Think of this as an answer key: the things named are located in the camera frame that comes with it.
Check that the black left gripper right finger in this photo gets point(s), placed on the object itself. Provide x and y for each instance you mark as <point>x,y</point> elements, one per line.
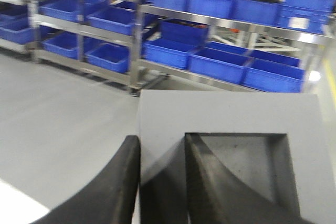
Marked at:
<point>216,195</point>

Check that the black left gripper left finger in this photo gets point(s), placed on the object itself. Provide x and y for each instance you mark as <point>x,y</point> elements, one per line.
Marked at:
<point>110,196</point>

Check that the gray square base block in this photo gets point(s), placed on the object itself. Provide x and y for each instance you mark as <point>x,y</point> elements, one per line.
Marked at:
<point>273,142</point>

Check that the steel shelving rack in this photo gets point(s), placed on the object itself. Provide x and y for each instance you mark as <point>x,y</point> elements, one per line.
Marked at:
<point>212,42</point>

